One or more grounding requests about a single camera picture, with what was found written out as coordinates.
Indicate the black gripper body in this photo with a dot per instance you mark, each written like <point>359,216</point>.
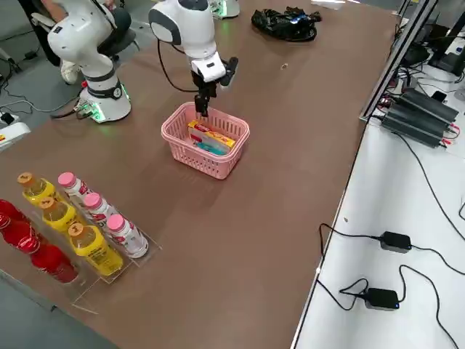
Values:
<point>205,89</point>

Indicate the yellow red wafer box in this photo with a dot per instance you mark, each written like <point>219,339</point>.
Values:
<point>214,136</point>

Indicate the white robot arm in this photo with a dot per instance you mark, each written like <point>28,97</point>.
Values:
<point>72,36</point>

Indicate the pink plastic basket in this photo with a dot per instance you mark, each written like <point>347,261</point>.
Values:
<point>203,165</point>

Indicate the black plastic bag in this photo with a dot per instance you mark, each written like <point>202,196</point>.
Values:
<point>276,25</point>

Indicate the teal snack box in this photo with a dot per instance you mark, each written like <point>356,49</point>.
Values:
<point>214,149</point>

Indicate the pink cap white bottle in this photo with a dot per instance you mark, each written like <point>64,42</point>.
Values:
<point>103,214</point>
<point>78,192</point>
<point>130,241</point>

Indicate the clear acrylic bottle shelf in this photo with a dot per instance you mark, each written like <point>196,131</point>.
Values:
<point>145,251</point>

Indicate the yellow drink bottle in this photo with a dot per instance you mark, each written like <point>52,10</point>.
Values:
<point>61,218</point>
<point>40,191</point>
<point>96,254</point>

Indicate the white controller box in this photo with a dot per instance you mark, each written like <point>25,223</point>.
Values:
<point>14,134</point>

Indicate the black power supply unit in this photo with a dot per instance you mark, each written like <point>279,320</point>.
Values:
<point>414,127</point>
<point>432,105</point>

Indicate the red drink bottle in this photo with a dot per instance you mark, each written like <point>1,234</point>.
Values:
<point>54,267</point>
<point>9,211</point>
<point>20,236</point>

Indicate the black power adapter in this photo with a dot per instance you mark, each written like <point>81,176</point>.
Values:
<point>381,299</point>
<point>396,241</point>

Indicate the black monitor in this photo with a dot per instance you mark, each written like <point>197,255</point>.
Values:
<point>450,62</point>

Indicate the aluminium frame post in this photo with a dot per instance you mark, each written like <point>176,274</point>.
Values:
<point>399,54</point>

